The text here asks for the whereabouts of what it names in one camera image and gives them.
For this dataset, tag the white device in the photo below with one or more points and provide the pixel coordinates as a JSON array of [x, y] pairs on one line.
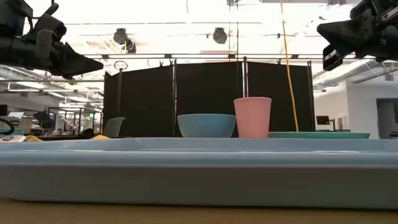
[[12, 139]]

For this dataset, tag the blue plastic tray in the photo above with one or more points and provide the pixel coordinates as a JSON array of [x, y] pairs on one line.
[[199, 180]]

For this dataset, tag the yellow rounded object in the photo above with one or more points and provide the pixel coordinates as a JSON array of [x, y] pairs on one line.
[[100, 137], [33, 138]]

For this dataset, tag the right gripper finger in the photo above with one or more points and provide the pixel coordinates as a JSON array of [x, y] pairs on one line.
[[345, 34]]

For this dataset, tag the black partition screen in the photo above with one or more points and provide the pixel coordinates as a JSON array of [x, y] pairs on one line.
[[146, 99]]

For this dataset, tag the horizontal ceiling rail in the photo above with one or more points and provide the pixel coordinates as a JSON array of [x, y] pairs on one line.
[[199, 56]]

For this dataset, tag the background robot workstation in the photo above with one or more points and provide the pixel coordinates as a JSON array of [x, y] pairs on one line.
[[74, 123]]

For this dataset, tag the teal plate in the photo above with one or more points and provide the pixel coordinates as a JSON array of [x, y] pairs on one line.
[[320, 135]]

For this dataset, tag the black ceiling lamp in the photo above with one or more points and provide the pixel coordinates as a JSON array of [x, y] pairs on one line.
[[220, 35], [120, 35], [131, 46]]

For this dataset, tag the pink cup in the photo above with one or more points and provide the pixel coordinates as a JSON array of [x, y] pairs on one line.
[[252, 118]]

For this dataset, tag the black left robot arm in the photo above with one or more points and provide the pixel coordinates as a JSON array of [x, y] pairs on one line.
[[9, 51]]

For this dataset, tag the office chair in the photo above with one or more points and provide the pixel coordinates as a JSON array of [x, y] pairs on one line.
[[114, 127]]

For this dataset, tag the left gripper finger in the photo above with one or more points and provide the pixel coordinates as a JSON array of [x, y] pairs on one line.
[[77, 63]]

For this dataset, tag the blue bowl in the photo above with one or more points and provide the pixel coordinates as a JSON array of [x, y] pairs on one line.
[[205, 126]]

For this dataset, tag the small black monitor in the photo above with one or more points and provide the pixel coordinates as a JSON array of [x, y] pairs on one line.
[[322, 120]]

